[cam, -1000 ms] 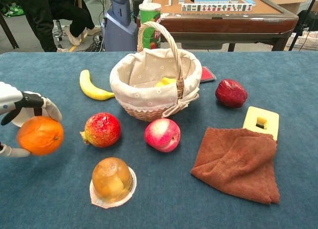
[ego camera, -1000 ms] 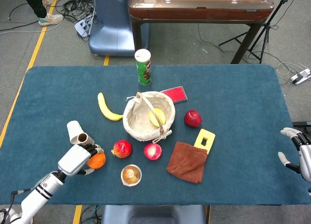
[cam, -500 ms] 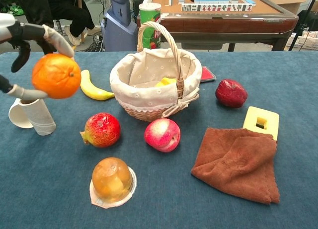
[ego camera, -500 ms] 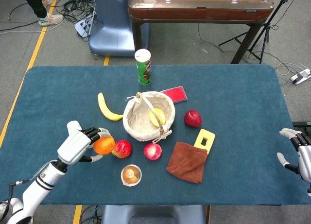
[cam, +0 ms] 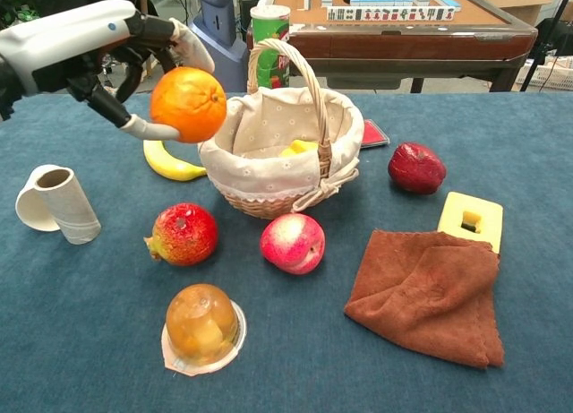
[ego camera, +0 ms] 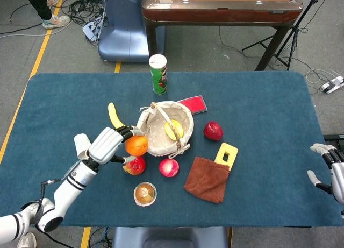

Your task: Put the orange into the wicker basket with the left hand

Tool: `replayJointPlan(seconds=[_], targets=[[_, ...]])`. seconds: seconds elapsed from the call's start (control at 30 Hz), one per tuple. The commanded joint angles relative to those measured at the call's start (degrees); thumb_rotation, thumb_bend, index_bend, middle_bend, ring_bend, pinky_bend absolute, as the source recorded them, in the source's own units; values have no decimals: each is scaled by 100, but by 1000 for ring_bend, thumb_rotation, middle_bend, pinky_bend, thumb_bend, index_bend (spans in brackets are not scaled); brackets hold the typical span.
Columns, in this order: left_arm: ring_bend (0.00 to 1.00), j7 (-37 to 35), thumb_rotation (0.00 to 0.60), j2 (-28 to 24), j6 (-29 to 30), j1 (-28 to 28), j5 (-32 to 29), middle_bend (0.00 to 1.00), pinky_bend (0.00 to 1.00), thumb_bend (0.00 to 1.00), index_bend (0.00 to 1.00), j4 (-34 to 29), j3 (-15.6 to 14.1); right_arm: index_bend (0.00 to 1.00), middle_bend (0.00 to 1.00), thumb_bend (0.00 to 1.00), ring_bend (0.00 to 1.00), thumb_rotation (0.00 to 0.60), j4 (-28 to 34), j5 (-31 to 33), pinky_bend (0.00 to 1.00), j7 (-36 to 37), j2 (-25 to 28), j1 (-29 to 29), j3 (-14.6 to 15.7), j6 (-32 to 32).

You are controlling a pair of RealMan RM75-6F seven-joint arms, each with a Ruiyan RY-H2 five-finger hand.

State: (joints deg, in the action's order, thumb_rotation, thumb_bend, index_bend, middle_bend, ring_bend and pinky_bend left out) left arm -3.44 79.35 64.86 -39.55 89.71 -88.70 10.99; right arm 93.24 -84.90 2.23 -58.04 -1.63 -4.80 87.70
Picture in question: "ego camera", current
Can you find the white power strip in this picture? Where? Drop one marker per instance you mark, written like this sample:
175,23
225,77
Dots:
332,85

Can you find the yellow sponge block with hole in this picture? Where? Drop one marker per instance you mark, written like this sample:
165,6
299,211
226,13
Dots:
233,154

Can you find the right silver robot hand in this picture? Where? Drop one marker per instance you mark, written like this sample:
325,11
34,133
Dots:
338,175

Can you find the dark red apple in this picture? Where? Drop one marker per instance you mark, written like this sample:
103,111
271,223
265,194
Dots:
213,131

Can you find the orange fruit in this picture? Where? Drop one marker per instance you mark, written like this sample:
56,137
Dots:
137,146

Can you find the brown microfibre cloth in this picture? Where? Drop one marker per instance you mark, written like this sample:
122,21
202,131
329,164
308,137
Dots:
207,180

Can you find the blue table cloth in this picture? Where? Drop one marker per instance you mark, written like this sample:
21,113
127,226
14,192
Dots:
255,97

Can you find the wicker basket with cloth liner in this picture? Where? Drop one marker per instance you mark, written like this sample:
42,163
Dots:
156,140

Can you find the yellow banana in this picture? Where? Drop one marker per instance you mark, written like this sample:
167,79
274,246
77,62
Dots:
114,116

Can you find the black tripod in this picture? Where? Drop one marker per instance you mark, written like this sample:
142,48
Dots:
306,10

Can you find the red yellow apple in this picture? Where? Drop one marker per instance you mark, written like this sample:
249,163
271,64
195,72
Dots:
135,167

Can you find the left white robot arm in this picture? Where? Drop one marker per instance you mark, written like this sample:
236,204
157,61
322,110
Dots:
72,180

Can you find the green chips can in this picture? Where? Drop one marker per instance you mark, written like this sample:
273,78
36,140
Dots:
158,76

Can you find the clear fruit jelly cup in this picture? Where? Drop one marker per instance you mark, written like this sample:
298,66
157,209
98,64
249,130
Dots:
145,193

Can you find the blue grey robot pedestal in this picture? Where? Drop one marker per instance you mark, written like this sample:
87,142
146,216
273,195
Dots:
123,30

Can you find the pink red apple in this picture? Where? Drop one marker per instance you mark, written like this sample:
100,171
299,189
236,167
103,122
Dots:
168,168

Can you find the blue grey robot torso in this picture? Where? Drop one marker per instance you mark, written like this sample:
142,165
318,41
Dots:
169,238

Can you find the person in black trousers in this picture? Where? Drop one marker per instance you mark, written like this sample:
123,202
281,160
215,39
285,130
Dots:
40,6

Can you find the flat red box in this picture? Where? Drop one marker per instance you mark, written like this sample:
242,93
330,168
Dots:
196,104

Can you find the brown mahjong table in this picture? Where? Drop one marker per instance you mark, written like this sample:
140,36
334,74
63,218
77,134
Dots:
215,15

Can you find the yellow fruit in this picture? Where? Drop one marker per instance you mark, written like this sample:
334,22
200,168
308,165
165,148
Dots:
170,129

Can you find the black flat device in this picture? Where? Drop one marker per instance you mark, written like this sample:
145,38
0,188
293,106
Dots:
334,139

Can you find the white blue floor device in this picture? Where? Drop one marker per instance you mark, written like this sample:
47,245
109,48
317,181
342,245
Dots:
91,30

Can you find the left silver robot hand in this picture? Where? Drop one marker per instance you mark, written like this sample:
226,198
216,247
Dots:
106,145

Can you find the white sneaker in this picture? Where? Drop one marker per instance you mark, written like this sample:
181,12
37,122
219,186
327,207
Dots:
27,241

